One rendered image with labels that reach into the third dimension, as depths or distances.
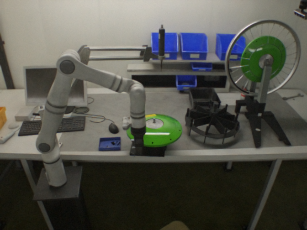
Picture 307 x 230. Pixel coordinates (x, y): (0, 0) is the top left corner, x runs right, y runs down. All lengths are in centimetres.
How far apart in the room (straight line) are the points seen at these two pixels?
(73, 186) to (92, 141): 32
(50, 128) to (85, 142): 45
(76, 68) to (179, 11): 125
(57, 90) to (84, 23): 114
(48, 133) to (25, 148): 50
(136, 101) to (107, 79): 16
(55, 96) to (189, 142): 84
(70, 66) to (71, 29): 121
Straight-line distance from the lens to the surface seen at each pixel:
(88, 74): 102
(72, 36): 221
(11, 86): 257
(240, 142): 161
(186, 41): 211
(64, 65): 101
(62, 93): 110
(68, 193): 138
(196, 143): 153
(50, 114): 113
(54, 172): 135
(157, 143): 127
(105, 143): 154
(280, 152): 163
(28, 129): 180
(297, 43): 179
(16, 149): 168
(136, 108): 110
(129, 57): 145
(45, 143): 122
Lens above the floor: 184
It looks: 31 degrees down
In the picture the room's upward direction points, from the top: straight up
